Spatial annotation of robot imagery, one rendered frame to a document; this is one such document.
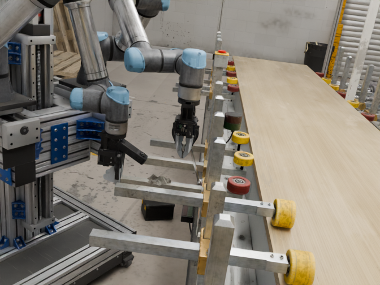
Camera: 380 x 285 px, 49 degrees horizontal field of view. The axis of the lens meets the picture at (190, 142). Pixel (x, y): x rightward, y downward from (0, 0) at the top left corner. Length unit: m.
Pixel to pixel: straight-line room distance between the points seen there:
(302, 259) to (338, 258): 0.21
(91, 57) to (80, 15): 0.14
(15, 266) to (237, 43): 7.88
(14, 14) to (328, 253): 1.15
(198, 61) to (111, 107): 0.33
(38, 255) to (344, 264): 1.50
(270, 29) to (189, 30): 1.73
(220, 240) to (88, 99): 0.82
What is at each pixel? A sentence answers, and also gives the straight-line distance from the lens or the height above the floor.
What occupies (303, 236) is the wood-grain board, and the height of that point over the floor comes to 0.90.
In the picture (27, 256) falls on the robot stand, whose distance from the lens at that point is 2.23.
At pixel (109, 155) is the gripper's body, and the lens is 1.44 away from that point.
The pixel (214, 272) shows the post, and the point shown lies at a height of 1.07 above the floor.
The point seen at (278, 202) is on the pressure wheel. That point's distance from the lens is 1.22.
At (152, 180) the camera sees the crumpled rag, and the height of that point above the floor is 0.87.
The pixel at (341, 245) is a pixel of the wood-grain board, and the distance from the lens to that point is 1.27.
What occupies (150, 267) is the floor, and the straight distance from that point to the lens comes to 2.48.
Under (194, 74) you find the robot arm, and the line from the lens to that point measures 1.27.
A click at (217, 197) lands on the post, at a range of 0.96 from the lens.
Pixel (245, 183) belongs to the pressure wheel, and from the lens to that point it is 1.46.
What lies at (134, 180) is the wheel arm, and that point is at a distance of 1.48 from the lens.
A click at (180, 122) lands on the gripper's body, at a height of 1.12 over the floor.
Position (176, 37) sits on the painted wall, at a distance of 9.47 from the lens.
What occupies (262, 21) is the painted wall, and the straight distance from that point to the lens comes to 9.37.
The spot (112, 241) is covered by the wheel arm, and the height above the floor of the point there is 0.95.
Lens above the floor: 1.53
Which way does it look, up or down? 21 degrees down
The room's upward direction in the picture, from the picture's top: 7 degrees clockwise
